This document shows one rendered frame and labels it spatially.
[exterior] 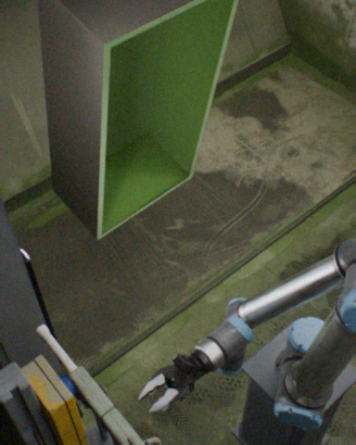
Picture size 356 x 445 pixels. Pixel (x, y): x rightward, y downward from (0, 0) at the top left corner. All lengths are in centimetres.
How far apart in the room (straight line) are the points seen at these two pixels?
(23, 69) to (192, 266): 142
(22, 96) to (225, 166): 125
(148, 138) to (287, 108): 129
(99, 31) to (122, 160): 127
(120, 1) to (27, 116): 161
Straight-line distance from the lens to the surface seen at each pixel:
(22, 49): 351
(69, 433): 135
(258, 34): 435
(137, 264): 322
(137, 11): 197
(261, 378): 225
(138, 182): 299
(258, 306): 185
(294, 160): 378
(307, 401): 192
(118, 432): 163
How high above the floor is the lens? 266
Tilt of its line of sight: 49 degrees down
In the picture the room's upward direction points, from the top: 1 degrees counter-clockwise
